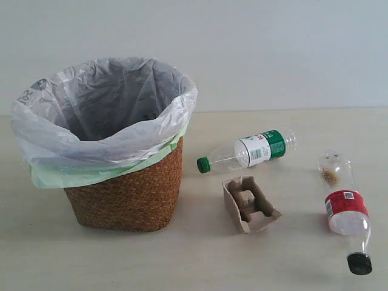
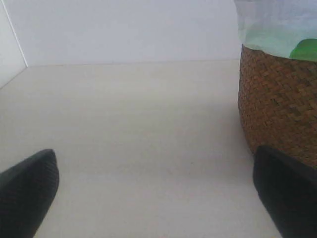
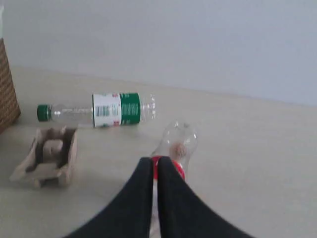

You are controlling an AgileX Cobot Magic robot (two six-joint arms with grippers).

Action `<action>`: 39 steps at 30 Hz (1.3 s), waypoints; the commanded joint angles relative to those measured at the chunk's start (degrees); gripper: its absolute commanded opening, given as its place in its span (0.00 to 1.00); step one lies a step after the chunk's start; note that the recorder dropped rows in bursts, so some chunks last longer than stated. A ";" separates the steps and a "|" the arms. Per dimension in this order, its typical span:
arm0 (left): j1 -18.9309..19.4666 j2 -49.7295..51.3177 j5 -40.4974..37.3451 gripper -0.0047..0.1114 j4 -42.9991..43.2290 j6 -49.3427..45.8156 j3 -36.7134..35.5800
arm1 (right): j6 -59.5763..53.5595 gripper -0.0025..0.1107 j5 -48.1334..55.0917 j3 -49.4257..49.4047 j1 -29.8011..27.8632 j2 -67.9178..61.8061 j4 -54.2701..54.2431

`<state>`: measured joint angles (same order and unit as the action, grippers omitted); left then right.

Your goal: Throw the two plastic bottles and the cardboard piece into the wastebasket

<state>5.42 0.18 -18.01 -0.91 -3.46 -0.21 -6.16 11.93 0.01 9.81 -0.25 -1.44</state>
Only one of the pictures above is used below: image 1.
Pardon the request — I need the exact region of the green label plastic bottle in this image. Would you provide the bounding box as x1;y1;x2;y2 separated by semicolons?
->
196;129;297;173

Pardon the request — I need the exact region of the brown woven wicker basket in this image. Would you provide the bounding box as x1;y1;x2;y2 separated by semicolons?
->
64;139;183;232

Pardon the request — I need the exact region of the brown cardboard pulp tray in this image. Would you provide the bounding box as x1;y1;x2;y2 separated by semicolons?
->
222;176;282;234

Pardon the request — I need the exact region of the red label plastic bottle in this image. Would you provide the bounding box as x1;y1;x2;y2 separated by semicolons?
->
318;150;372;275

